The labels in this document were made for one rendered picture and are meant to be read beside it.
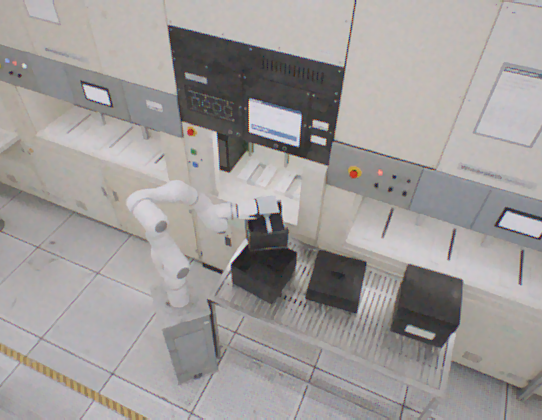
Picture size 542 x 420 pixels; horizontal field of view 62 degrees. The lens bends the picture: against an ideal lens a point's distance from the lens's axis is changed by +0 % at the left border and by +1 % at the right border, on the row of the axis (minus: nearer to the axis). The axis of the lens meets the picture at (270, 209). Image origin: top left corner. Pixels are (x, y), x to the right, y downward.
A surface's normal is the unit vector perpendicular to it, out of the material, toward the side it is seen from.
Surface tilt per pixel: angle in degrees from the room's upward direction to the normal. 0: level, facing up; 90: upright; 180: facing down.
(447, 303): 0
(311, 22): 89
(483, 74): 90
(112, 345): 0
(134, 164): 0
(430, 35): 90
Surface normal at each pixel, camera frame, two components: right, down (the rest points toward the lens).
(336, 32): -0.39, 0.67
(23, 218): 0.03, -0.68
